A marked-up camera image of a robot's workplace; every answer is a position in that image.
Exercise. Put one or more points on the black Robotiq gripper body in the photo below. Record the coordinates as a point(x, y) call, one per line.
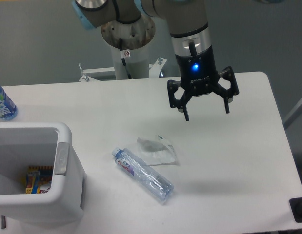
point(199, 73)

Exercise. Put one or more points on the clear plastic water bottle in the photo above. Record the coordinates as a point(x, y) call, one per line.
point(144, 174)

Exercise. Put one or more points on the colourful snack package in bin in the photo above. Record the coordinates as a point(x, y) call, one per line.
point(38, 179)

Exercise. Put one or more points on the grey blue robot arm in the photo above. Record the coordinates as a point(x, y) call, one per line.
point(186, 20)

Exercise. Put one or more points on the black clamp at table edge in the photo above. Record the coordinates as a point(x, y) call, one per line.
point(296, 207)

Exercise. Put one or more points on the white metal frame right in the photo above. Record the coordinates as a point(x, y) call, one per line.
point(293, 114)

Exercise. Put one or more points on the white metal base bracket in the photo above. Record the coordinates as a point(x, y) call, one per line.
point(108, 73)

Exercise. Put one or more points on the clear plastic wrapper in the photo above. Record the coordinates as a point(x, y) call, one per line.
point(157, 151)

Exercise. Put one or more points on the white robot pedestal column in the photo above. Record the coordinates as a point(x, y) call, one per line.
point(129, 46)

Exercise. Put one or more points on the white plastic trash can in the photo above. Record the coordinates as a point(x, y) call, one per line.
point(40, 144)

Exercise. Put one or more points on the blue labelled water bottle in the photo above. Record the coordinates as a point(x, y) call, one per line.
point(8, 109)

